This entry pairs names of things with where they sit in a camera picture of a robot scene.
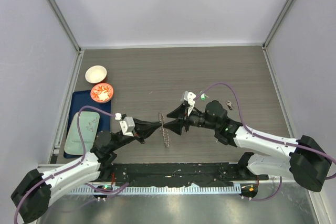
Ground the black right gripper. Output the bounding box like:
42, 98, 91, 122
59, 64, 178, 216
163, 102, 218, 135

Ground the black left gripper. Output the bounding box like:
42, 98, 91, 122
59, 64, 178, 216
110, 118, 161, 151

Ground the metal disc with keyrings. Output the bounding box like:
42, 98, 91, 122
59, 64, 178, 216
158, 112, 170, 148

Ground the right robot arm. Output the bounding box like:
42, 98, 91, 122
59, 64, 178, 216
163, 100, 331, 192

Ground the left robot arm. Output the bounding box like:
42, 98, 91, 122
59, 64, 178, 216
10, 116, 162, 223

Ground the green key tag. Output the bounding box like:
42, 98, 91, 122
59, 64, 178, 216
200, 92, 209, 100

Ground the light green rectangular plate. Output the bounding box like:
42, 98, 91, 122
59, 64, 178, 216
64, 111, 100, 156

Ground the black tagged key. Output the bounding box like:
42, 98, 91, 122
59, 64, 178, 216
226, 100, 234, 110

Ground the orange floral patterned bowl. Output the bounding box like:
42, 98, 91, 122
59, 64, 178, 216
90, 83, 114, 103

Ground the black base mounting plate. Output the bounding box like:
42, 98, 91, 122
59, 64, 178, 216
96, 162, 269, 188

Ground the dark blue tray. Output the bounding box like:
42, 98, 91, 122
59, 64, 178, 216
63, 90, 111, 159

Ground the white bowl red outside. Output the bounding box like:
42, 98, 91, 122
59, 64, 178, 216
85, 65, 107, 84

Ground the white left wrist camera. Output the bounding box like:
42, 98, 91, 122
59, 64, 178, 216
119, 116, 135, 137

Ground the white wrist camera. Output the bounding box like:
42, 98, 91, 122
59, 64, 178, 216
181, 91, 196, 108
119, 116, 135, 137

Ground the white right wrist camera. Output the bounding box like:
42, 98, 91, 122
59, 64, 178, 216
181, 91, 196, 108

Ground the white slotted cable duct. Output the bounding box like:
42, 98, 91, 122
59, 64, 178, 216
70, 186, 242, 196

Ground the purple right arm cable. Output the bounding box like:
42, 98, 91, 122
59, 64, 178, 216
194, 82, 336, 201

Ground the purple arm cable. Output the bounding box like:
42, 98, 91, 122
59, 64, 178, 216
194, 82, 336, 201
13, 105, 129, 224

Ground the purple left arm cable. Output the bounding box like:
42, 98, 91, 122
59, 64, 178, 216
13, 105, 129, 224

